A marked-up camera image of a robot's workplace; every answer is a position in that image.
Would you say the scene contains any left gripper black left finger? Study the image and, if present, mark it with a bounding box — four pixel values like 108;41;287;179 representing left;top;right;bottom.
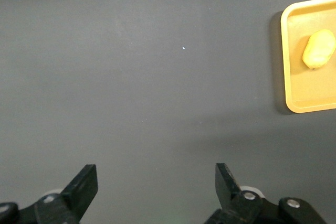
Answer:
0;164;99;224

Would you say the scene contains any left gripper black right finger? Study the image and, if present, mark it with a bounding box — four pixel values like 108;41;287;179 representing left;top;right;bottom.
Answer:
204;163;328;224

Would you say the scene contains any yellow plastic tray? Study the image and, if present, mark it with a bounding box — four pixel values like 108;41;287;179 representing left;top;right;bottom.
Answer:
280;0;336;114

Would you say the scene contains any yellow potato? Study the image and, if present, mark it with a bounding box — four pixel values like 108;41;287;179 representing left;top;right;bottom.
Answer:
302;28;336;70

